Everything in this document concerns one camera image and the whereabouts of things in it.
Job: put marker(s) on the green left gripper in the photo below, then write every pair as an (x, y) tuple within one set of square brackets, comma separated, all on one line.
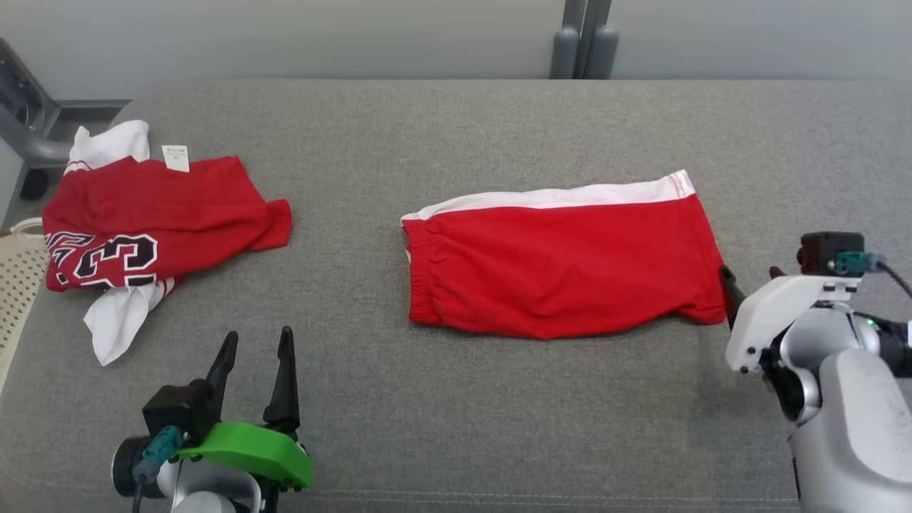
[(263, 449)]

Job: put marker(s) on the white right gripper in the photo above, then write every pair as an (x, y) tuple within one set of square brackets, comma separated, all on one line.
[(762, 306)]

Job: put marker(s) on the red shorts with white stripe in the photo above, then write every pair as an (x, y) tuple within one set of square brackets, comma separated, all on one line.
[(570, 271)]

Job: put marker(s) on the red jersey with white sleeves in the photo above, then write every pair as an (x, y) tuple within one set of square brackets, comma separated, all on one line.
[(157, 214)]

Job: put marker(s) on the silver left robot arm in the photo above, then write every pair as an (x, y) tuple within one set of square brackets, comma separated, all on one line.
[(206, 491)]

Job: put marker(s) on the cream perforated laundry basket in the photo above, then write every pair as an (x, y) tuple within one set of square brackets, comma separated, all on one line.
[(18, 285)]

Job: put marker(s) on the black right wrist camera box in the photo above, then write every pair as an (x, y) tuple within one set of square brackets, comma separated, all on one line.
[(826, 249)]

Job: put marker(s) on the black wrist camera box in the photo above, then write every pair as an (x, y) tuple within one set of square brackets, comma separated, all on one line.
[(174, 410), (826, 249)]

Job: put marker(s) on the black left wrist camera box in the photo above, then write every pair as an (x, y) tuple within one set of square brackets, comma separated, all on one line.
[(174, 410)]

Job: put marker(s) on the grey double metal frame post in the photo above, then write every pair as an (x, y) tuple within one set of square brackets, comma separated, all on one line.
[(583, 43)]

